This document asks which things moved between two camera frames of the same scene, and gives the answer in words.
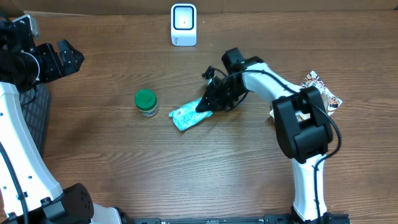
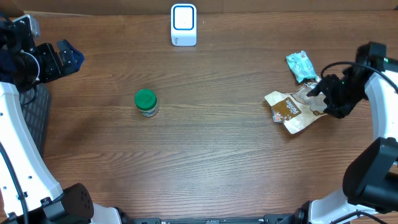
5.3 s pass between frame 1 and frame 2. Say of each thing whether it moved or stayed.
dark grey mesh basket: stayed
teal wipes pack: moved
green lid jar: stayed
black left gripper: stayed
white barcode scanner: stayed
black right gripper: moved
